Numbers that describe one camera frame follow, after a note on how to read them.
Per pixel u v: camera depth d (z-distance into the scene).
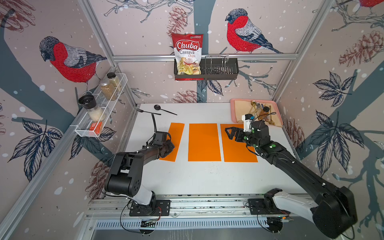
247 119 0.71
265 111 1.04
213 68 1.07
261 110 1.13
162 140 0.76
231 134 0.71
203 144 0.98
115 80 0.81
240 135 0.70
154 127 0.76
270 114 1.12
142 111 1.18
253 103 1.19
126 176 0.45
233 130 0.70
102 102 0.80
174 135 1.00
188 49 0.82
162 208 0.73
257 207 0.72
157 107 1.18
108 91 0.76
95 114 0.67
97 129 0.66
